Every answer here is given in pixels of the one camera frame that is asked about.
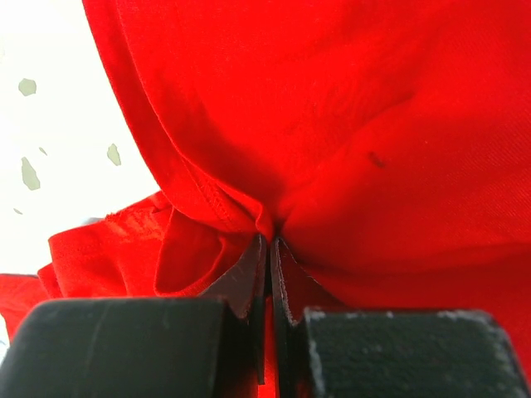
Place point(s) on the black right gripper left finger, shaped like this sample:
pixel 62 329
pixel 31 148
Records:
pixel 208 346

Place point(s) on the red t-shirt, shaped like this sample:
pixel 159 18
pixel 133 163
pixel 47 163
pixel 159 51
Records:
pixel 387 143

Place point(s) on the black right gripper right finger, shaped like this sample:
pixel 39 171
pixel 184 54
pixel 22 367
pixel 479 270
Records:
pixel 325 348

